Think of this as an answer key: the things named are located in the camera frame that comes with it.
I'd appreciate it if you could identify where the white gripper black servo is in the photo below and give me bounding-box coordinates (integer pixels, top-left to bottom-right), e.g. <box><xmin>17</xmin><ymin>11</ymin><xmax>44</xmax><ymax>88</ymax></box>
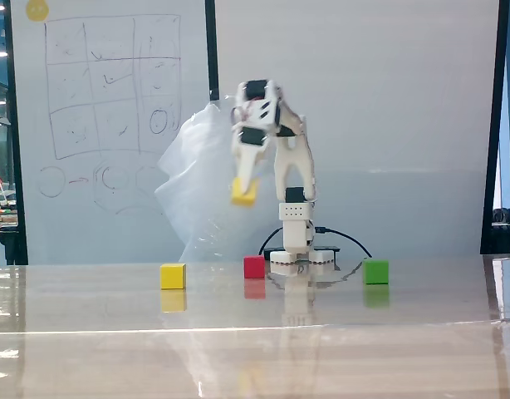
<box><xmin>231</xmin><ymin>79</ymin><xmax>282</xmax><ymax>194</ymax></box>

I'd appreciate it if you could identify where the yellow cube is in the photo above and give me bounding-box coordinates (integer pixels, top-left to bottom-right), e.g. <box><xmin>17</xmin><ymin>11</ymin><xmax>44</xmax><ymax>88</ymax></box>
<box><xmin>230</xmin><ymin>177</ymin><xmax>261</xmax><ymax>208</ymax></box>
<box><xmin>159</xmin><ymin>263</ymin><xmax>187</xmax><ymax>291</ymax></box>

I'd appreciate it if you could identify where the red cube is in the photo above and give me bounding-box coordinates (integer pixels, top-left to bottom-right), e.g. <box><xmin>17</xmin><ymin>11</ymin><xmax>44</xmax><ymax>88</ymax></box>
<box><xmin>243</xmin><ymin>255</ymin><xmax>267</xmax><ymax>279</ymax></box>

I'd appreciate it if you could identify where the green cube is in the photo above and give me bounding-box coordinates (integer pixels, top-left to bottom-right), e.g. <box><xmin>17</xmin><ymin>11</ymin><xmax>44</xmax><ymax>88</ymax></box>
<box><xmin>363</xmin><ymin>259</ymin><xmax>390</xmax><ymax>286</ymax></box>

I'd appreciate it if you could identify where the translucent plastic bag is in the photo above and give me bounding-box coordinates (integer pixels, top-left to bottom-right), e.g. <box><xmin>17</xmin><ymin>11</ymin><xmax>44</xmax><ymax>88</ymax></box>
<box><xmin>154</xmin><ymin>94</ymin><xmax>283</xmax><ymax>264</ymax></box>

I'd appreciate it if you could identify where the blank whiteboard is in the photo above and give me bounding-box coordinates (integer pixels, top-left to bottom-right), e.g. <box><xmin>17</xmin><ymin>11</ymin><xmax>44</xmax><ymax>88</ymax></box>
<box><xmin>213</xmin><ymin>0</ymin><xmax>500</xmax><ymax>259</ymax></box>

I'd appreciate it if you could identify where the whiteboard with marker grid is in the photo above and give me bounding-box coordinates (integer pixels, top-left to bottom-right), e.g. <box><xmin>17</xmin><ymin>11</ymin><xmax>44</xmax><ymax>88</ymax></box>
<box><xmin>8</xmin><ymin>0</ymin><xmax>211</xmax><ymax>266</ymax></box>

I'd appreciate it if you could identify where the black round object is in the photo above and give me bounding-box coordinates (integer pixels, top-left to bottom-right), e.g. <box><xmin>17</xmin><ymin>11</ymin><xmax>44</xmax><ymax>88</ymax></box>
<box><xmin>489</xmin><ymin>207</ymin><xmax>510</xmax><ymax>254</ymax></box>

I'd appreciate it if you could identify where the black chair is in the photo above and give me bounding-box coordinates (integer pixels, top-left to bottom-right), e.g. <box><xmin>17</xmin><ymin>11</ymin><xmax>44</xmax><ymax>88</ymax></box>
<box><xmin>0</xmin><ymin>224</ymin><xmax>20</xmax><ymax>266</ymax></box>

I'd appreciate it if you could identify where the yellow round magnet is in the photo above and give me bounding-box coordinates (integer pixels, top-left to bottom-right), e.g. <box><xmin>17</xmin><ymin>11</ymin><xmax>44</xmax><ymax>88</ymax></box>
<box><xmin>25</xmin><ymin>0</ymin><xmax>49</xmax><ymax>22</ymax></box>

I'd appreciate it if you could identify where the black cable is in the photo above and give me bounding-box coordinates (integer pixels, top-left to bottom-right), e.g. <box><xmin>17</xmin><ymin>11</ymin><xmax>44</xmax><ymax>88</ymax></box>
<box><xmin>315</xmin><ymin>226</ymin><xmax>374</xmax><ymax>261</ymax></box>
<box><xmin>258</xmin><ymin>227</ymin><xmax>285</xmax><ymax>256</ymax></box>

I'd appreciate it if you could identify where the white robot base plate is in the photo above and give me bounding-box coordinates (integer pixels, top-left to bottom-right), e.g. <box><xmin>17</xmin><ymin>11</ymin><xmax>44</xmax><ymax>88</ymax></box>
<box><xmin>268</xmin><ymin>247</ymin><xmax>336</xmax><ymax>276</ymax></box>

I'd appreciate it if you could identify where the black whiteboard frame post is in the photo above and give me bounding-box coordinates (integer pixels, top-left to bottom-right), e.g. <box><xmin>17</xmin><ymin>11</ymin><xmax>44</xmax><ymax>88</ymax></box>
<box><xmin>204</xmin><ymin>0</ymin><xmax>221</xmax><ymax>101</ymax></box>
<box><xmin>2</xmin><ymin>0</ymin><xmax>30</xmax><ymax>266</ymax></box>
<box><xmin>479</xmin><ymin>0</ymin><xmax>510</xmax><ymax>255</ymax></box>

